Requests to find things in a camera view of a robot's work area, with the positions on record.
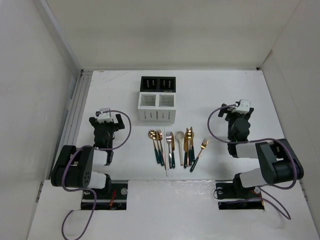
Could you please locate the gold fork green handle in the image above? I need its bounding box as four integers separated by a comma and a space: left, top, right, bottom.
189, 138, 209, 173

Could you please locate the rose gold spoon green handle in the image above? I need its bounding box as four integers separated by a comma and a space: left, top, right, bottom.
148, 130, 160, 164

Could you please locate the white ceramic spoon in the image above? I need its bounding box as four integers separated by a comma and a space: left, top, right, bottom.
175, 131, 185, 166

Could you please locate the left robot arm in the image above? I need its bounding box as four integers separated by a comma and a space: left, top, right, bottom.
50, 108, 125, 199

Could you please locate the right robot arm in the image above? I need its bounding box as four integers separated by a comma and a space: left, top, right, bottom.
218, 101, 304, 197

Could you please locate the white utensil caddy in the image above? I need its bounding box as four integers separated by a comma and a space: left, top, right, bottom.
137, 92, 177, 123

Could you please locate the rose gold fork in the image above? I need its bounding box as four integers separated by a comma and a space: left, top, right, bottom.
156, 129, 166, 166

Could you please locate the black utensil caddy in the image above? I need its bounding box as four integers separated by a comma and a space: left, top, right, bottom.
139, 76, 176, 93

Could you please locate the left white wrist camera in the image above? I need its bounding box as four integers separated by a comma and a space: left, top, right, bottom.
95, 108, 113, 124

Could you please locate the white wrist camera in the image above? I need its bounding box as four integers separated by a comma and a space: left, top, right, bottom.
95, 108, 113, 124
234, 99, 251, 114

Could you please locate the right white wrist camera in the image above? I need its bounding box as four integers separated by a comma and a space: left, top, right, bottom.
234, 99, 251, 114

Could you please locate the silver fork green handle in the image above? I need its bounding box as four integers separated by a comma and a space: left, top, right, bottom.
165, 131, 173, 169

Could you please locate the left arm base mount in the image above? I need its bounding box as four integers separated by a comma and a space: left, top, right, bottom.
80, 180, 129, 211

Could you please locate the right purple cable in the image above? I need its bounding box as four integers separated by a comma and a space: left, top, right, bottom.
207, 102, 301, 221

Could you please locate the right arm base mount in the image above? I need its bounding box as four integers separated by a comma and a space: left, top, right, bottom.
215, 181, 265, 210

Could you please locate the rose gold knife green handle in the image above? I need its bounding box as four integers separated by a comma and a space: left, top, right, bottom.
170, 131, 176, 169

